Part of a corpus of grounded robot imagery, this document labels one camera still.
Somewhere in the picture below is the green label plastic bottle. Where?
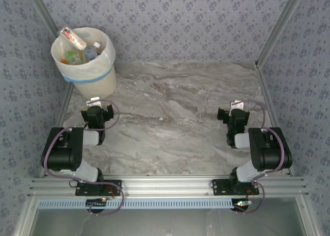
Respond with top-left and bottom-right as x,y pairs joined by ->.
64,49 -> 81,66

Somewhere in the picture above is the blue label water bottle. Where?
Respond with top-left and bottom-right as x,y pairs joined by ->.
84,41 -> 102,62

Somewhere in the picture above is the white red label bottle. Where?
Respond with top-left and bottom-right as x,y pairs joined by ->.
59,26 -> 87,50

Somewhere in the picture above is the white plastic bin liner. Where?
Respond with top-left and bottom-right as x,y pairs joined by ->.
51,26 -> 116,82

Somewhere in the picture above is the black electronics board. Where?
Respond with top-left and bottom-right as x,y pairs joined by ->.
86,197 -> 108,208
233,199 -> 253,210

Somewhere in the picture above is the grey metal panel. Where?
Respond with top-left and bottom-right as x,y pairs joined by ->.
15,196 -> 315,236

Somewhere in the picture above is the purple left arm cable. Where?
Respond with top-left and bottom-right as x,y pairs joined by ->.
42,99 -> 126,216

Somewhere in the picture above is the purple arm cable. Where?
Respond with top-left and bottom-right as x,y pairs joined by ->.
233,100 -> 291,215
42,99 -> 126,216

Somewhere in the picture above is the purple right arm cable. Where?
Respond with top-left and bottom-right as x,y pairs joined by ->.
233,100 -> 291,215

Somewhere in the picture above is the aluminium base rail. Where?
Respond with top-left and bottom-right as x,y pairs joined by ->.
28,176 -> 309,197

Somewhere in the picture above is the aluminium corner post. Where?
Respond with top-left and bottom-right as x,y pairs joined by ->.
25,0 -> 62,35
254,0 -> 309,70

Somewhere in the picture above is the grey slotted cable duct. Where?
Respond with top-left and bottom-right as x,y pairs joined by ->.
38,197 -> 248,210

